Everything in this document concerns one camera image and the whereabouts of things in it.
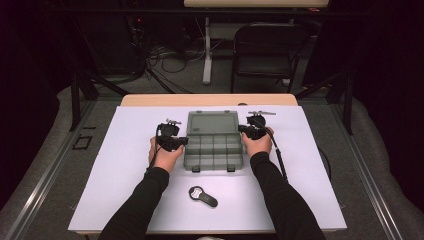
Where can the black metal stand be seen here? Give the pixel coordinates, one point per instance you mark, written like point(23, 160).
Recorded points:
point(75, 100)
point(348, 106)

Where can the light wooden table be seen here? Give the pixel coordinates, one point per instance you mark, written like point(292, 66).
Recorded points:
point(206, 100)

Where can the black tape square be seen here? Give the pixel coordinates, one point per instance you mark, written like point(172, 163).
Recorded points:
point(76, 142)

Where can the black folding chair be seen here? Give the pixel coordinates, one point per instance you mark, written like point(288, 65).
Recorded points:
point(263, 63)

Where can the clear grey compartment storage box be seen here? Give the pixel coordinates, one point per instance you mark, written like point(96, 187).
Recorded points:
point(213, 150)

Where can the person's left hand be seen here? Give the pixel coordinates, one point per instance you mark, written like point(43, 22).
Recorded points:
point(165, 160)

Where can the desk with white leg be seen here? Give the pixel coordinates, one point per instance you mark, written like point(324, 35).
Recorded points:
point(207, 66)

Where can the aluminium floor rail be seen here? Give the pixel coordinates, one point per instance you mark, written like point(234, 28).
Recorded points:
point(366, 176)
point(50, 170)

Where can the black bottle opener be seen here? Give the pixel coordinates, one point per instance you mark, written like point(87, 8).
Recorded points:
point(208, 200)

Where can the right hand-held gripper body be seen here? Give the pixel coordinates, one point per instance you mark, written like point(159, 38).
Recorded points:
point(256, 128)

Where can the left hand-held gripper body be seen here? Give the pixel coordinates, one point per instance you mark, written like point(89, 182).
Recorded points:
point(168, 133)

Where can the person's right hand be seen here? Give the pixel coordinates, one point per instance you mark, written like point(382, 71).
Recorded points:
point(258, 145)

